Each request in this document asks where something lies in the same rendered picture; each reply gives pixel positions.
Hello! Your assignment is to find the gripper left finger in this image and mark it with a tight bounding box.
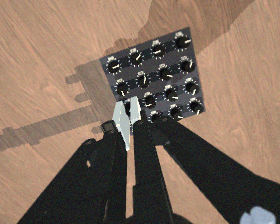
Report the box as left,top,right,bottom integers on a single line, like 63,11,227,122
17,101,129,224

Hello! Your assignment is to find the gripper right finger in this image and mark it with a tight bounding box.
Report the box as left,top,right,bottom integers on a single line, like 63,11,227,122
130,96,280,224

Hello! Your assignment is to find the dark grey knob box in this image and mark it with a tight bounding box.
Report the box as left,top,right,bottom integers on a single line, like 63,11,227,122
99,27,206,136

